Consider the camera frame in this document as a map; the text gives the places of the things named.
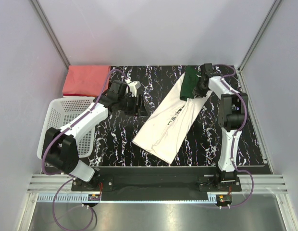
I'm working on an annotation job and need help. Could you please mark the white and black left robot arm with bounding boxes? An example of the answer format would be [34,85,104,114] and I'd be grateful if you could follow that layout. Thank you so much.
[41,80,148,191]

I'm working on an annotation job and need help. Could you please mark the folded pink t-shirt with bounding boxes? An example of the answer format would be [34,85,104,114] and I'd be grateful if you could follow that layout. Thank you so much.
[62,65,111,97]

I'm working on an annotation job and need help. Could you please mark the left small circuit board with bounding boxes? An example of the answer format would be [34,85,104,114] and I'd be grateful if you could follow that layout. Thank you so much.
[88,194,101,201]

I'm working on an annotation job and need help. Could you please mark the right aluminium frame post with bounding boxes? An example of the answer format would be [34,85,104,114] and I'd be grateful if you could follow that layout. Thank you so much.
[237,0,284,73]

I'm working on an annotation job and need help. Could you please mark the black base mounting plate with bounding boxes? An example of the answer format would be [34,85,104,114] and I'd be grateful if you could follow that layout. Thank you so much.
[71,167,242,203]

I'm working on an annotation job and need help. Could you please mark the slotted aluminium front rail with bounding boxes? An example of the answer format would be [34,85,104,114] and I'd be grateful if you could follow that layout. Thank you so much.
[27,175,287,204]

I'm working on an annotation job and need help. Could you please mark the small circuit board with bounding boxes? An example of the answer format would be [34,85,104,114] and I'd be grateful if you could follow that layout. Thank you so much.
[88,194,101,201]
[217,194,232,204]

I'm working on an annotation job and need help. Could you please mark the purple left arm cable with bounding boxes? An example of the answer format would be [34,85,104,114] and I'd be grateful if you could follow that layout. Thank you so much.
[40,69,133,229]

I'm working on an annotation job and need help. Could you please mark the white and green raglan t-shirt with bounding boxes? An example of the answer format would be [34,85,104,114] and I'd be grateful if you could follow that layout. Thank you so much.
[132,66,211,164]

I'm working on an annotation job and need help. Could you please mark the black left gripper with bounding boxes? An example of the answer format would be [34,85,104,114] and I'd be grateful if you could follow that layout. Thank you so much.
[118,94,148,117]

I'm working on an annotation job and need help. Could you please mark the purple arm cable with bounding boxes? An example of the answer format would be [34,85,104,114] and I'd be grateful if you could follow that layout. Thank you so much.
[40,69,133,229]
[212,64,254,209]

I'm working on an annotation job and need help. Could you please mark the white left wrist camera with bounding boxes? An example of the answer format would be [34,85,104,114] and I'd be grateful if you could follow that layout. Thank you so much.
[125,79,141,97]

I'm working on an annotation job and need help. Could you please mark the right small circuit board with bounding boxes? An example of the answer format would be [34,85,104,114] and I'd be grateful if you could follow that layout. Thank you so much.
[217,194,232,204]

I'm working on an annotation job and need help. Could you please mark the aluminium frame post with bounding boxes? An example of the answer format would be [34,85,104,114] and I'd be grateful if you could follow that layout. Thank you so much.
[29,0,70,69]
[237,0,284,73]

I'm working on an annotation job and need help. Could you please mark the white perforated plastic basket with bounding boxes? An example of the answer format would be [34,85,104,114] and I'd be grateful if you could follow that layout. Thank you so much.
[37,97,95,159]

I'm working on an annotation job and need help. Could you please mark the left aluminium frame post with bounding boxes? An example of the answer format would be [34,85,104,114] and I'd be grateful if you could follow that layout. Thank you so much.
[29,0,70,69]

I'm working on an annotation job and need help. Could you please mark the folded white t-shirt under stack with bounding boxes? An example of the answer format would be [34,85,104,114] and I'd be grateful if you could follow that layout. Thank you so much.
[63,95,92,98]

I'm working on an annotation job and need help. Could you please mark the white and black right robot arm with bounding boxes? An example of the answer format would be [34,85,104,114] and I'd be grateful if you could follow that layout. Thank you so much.
[194,63,248,192]

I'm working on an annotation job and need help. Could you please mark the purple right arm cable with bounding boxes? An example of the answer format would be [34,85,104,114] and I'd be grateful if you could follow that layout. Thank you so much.
[212,64,254,209]

